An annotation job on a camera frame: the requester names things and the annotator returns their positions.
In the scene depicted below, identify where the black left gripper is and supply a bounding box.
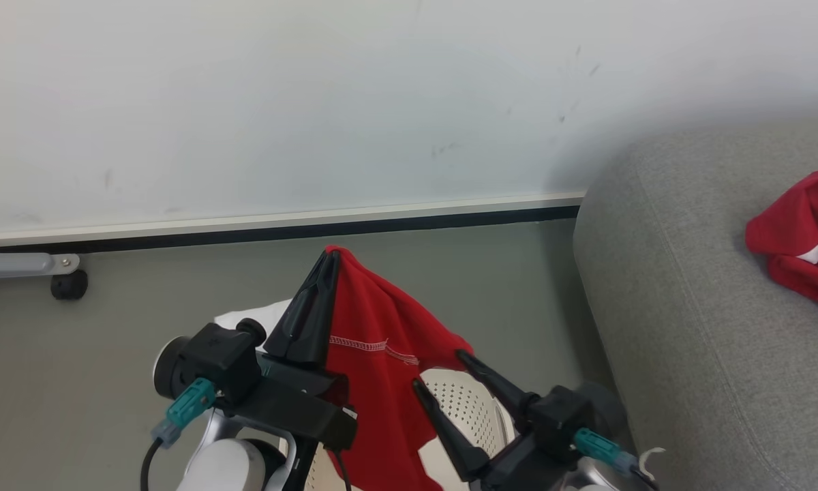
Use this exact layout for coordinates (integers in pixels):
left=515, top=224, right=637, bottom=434
left=227, top=250, right=359, bottom=451

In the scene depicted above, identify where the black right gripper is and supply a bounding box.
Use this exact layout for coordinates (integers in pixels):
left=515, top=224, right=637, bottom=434
left=412, top=349, right=575, bottom=491

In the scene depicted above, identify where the red garment with white stitching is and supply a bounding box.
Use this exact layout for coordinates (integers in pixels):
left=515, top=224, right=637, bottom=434
left=324, top=245, right=476, bottom=491

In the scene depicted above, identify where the red garment with white trim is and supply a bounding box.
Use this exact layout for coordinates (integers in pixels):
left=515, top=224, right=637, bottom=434
left=744, top=170, right=818, bottom=314

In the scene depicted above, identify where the beige plastic laundry basket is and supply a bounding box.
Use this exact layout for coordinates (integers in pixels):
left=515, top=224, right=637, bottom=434
left=303, top=368, right=517, bottom=491

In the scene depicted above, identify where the white and black baseboard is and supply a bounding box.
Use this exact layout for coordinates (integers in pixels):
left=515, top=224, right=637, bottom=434
left=0, top=191, right=586, bottom=254

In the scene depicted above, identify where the grey fabric sofa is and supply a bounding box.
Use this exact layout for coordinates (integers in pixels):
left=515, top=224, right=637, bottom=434
left=571, top=125, right=818, bottom=491

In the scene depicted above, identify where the black caster wheel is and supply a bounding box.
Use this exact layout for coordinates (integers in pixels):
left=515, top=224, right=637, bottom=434
left=49, top=269, right=89, bottom=301

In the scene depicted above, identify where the grey metal furniture leg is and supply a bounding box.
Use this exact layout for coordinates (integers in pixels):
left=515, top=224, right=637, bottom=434
left=0, top=248, right=81, bottom=282

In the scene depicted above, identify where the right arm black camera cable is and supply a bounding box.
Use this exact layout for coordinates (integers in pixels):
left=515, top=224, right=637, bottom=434
left=571, top=427, right=667, bottom=491

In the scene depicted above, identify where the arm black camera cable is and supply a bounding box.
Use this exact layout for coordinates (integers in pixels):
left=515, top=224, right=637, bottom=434
left=139, top=377, right=219, bottom=491
left=571, top=427, right=667, bottom=491

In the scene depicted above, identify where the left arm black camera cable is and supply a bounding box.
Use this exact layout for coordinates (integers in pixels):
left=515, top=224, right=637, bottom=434
left=139, top=377, right=219, bottom=491

